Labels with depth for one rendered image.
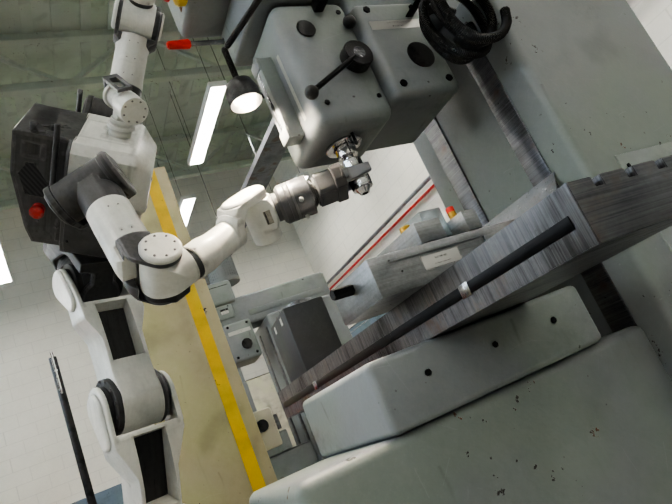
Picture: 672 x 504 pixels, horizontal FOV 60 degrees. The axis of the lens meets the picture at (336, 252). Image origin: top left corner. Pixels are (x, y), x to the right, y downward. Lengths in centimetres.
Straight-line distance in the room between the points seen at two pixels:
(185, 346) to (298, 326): 130
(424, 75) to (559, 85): 30
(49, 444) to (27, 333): 176
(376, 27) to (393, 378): 81
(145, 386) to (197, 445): 125
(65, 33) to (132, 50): 642
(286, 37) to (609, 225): 83
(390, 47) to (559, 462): 91
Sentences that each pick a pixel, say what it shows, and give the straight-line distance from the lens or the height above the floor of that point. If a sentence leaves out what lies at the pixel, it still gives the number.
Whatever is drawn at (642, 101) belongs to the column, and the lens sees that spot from 161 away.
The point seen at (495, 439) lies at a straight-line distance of 104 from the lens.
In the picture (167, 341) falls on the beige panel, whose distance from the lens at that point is 284.
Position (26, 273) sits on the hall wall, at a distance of 1081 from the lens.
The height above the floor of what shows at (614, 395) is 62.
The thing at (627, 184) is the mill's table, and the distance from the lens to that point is 81.
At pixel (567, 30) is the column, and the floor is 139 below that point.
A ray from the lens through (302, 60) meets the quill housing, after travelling 130.
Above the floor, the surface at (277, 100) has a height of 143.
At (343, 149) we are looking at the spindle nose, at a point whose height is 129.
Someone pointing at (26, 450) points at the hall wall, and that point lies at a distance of 1011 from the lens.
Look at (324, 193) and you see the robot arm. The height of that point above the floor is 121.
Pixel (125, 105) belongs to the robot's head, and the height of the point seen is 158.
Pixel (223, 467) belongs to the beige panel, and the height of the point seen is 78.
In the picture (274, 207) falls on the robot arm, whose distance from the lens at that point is 126.
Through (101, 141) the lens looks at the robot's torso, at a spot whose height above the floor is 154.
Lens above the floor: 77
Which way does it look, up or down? 15 degrees up
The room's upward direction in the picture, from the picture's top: 23 degrees counter-clockwise
